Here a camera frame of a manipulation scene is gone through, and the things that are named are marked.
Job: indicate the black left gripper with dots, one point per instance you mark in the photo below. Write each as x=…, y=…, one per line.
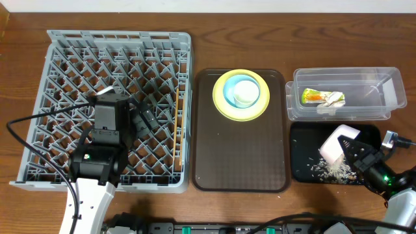
x=140, y=125

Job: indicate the white cup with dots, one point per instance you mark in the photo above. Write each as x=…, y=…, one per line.
x=245, y=94

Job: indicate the white tissue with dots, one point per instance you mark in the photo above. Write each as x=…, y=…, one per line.
x=332, y=102

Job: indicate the clear plastic bin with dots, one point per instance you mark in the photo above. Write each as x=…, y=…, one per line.
x=369, y=93

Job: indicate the white rice bowl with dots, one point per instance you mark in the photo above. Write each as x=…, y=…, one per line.
x=331, y=149

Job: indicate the yellow plate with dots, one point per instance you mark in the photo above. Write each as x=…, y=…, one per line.
x=233, y=113

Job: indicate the light blue bowl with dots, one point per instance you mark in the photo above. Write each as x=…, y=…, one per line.
x=230, y=84

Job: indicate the spilled rice pile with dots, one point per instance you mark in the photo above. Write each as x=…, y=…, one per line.
x=337, y=173

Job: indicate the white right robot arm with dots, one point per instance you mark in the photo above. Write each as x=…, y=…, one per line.
x=400, y=213

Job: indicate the left wooden chopstick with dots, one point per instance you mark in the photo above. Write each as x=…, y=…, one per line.
x=176, y=121

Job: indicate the brown serving tray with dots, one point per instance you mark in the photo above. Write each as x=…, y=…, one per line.
x=231, y=156

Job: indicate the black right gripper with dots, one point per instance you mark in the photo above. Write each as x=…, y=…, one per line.
x=364, y=158

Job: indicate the black tray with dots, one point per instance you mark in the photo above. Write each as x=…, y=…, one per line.
x=306, y=138

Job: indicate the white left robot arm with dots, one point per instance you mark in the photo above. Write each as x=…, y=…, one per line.
x=86, y=213

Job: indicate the wooden chopstick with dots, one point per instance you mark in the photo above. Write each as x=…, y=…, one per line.
x=176, y=121
x=182, y=134

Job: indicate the grey plastic dish rack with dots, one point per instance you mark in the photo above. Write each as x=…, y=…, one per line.
x=146, y=66

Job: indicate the right wooden chopstick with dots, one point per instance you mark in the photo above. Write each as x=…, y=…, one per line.
x=182, y=134

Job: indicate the yellow green snack wrapper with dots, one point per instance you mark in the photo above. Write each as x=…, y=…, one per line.
x=314, y=96

